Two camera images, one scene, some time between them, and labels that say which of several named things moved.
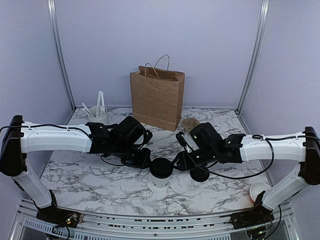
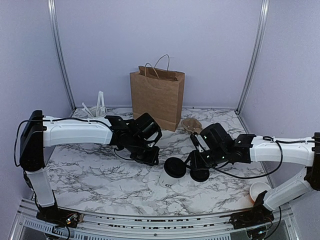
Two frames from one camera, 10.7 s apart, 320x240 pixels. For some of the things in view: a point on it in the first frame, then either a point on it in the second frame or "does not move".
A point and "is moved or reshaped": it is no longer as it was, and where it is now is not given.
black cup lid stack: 199,174 does not move
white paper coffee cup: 160,183 → 166,180
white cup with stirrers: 97,114 does not move
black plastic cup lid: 161,168 is moved or reshaped
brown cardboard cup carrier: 189,123 does not move
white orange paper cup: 257,188 does not move
